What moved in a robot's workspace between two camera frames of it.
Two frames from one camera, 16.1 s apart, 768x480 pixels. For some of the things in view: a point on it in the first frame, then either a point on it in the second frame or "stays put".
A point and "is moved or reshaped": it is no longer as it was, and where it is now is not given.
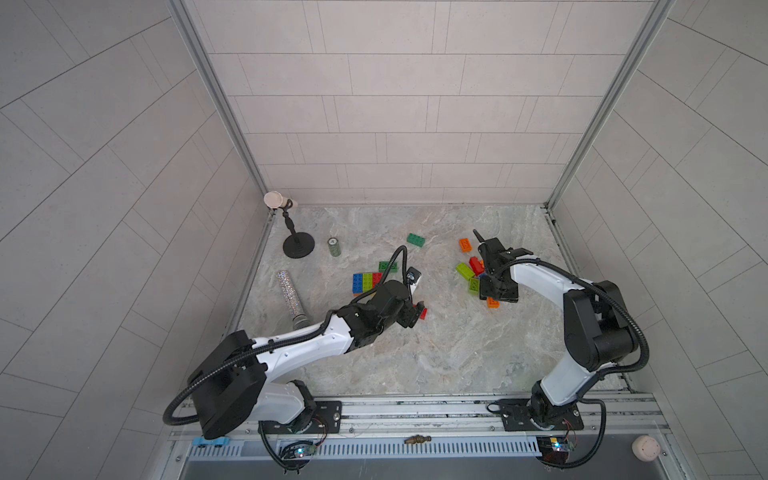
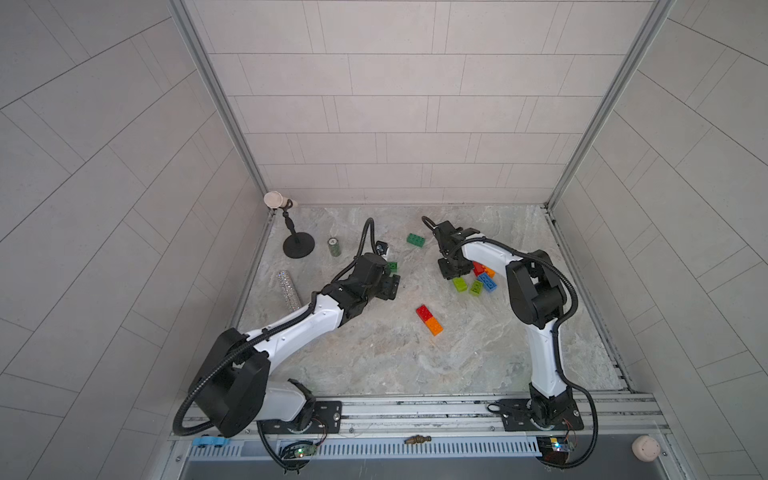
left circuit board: (299, 450) stays put
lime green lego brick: (465, 270) is moved or reshaped
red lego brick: (476, 265) stays put
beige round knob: (646, 448) stays put
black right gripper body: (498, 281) to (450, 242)
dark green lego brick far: (415, 240) stays put
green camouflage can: (334, 246) stays put
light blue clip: (202, 441) stays put
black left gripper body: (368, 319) to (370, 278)
